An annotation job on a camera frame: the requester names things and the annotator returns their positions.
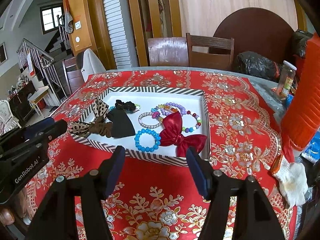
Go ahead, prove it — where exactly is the brown slatted wooden chair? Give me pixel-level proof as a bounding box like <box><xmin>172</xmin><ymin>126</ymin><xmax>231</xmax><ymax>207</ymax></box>
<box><xmin>186</xmin><ymin>33</ymin><xmax>234</xmax><ymax>70</ymax></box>

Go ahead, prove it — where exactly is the white ornate chair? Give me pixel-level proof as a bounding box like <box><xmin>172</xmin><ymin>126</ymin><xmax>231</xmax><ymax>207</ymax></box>
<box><xmin>0</xmin><ymin>100</ymin><xmax>21</xmax><ymax>133</ymax></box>

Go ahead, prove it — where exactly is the glass jar with label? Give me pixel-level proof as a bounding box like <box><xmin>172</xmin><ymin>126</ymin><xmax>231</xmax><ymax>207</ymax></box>
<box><xmin>276</xmin><ymin>61</ymin><xmax>297</xmax><ymax>98</ymax></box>

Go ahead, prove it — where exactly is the dark wooden sideboard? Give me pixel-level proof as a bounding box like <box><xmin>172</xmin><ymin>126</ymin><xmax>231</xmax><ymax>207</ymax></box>
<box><xmin>9</xmin><ymin>81</ymin><xmax>36</xmax><ymax>126</ymax></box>

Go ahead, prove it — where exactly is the metal staircase railing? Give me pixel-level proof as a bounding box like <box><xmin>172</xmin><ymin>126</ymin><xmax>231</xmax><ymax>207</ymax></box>
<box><xmin>17</xmin><ymin>14</ymin><xmax>73</xmax><ymax>105</ymax></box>

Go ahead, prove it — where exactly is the framed picture on wall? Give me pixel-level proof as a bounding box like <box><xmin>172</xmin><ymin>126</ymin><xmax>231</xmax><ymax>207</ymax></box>
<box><xmin>0</xmin><ymin>42</ymin><xmax>8</xmax><ymax>64</ymax></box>

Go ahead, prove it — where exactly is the grey hanging cloth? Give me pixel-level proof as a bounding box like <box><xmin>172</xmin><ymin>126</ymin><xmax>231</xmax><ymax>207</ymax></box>
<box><xmin>65</xmin><ymin>0</ymin><xmax>73</xmax><ymax>34</ymax></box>

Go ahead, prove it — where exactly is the purple bead bracelet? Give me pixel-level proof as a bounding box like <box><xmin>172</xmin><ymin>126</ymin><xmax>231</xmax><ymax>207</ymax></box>
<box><xmin>159</xmin><ymin>101</ymin><xmax>188</xmax><ymax>117</ymax></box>

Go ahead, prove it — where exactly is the window with green frame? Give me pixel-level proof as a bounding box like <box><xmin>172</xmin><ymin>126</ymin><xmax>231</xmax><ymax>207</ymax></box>
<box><xmin>40</xmin><ymin>3</ymin><xmax>63</xmax><ymax>34</ymax></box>

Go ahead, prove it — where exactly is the round dark wooden tabletop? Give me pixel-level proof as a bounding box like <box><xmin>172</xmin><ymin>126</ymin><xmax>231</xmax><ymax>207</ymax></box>
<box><xmin>214</xmin><ymin>7</ymin><xmax>295</xmax><ymax>70</ymax></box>

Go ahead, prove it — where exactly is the dark wooden chair left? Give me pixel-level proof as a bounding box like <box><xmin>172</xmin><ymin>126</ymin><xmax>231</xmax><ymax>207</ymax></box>
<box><xmin>62</xmin><ymin>57</ymin><xmax>85</xmax><ymax>94</ymax></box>

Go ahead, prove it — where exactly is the striped white tray box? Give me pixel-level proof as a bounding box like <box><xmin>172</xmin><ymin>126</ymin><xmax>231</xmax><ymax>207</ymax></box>
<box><xmin>72</xmin><ymin>86</ymin><xmax>210</xmax><ymax>167</ymax></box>

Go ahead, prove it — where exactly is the black plastic bag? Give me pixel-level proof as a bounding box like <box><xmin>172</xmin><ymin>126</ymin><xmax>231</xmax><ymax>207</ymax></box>
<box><xmin>235</xmin><ymin>51</ymin><xmax>282</xmax><ymax>82</ymax></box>

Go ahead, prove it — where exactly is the black fabric hair bow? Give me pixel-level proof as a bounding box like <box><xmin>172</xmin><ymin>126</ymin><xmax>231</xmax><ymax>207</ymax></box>
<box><xmin>106</xmin><ymin>109</ymin><xmax>136</xmax><ymax>138</ymax></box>

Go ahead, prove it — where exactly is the orange plastic container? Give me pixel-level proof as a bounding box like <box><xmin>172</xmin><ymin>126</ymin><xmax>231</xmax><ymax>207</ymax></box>
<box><xmin>280</xmin><ymin>33</ymin><xmax>319</xmax><ymax>151</ymax></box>

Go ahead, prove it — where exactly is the clear pink bead bracelet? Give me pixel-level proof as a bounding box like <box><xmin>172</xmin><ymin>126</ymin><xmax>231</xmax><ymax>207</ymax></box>
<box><xmin>138</xmin><ymin>111</ymin><xmax>164</xmax><ymax>130</ymax></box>

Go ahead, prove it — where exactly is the small white side table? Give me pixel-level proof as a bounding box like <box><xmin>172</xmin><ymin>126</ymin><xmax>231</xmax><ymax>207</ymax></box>
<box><xmin>28</xmin><ymin>86</ymin><xmax>49</xmax><ymax>118</ymax></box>

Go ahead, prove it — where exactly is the blue bead bracelet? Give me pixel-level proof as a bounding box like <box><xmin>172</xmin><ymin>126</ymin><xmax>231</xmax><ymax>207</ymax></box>
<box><xmin>134</xmin><ymin>128</ymin><xmax>162</xmax><ymax>153</ymax></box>

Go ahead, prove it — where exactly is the leopard print hair bow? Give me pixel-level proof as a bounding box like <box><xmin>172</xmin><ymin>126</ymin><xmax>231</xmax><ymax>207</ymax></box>
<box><xmin>68</xmin><ymin>98</ymin><xmax>113</xmax><ymax>138</ymax></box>

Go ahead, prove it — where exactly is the white slatted door panel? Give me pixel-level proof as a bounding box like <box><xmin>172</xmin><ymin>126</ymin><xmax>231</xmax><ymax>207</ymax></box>
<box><xmin>103</xmin><ymin>0</ymin><xmax>132</xmax><ymax>69</ymax></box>

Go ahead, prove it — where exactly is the black hair scrunchie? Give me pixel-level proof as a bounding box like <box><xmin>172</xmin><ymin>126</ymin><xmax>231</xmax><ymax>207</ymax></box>
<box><xmin>115</xmin><ymin>100</ymin><xmax>136</xmax><ymax>112</ymax></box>

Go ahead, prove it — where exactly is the grey white jacket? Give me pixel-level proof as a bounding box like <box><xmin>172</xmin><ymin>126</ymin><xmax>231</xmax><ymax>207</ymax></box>
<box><xmin>76</xmin><ymin>48</ymin><xmax>106</xmax><ymax>82</ymax></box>

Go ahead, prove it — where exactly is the multicolour bead bracelet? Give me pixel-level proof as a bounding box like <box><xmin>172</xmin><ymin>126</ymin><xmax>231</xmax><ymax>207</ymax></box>
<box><xmin>181</xmin><ymin>109</ymin><xmax>202</xmax><ymax>133</ymax></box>

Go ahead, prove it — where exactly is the brown glossy chair back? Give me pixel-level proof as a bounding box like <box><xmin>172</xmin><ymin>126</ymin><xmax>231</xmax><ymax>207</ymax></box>
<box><xmin>148</xmin><ymin>37</ymin><xmax>189</xmax><ymax>67</ymax></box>

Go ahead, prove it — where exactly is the red satin hair bow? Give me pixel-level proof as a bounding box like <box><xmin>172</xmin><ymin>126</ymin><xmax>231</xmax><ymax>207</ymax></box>
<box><xmin>159</xmin><ymin>112</ymin><xmax>207</xmax><ymax>157</ymax></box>

